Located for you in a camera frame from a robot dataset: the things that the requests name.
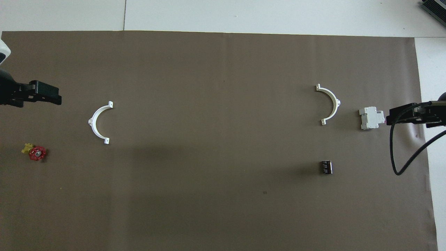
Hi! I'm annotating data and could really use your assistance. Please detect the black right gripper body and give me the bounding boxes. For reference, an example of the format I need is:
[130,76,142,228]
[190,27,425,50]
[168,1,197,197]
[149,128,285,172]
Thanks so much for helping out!
[414,100,446,128]

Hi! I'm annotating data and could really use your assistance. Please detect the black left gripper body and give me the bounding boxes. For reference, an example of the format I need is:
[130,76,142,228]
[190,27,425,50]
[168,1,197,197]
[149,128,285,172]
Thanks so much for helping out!
[0,69,39,107]

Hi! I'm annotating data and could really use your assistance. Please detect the white half-ring pipe clamp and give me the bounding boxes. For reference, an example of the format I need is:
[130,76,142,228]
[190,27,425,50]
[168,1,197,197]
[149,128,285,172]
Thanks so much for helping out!
[316,84,341,126]
[88,101,114,144]

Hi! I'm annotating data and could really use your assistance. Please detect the white circuit breaker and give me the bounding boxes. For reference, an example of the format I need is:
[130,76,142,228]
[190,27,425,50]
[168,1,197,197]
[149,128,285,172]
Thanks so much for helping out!
[359,106,385,130]

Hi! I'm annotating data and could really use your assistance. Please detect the grey ribbed device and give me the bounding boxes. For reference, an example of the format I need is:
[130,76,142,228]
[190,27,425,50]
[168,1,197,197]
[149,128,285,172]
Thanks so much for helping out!
[420,0,446,18]

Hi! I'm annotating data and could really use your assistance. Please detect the brown paper mat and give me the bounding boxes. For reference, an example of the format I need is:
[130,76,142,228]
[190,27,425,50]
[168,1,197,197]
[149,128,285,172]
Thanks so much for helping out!
[0,31,439,251]

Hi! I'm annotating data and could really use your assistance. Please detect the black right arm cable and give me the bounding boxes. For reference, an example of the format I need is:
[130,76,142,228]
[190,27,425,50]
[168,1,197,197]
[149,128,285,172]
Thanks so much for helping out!
[390,101,446,176]

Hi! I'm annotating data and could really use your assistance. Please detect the red-handled brass valve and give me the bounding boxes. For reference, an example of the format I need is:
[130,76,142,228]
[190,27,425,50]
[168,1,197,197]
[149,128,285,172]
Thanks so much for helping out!
[22,142,47,161]

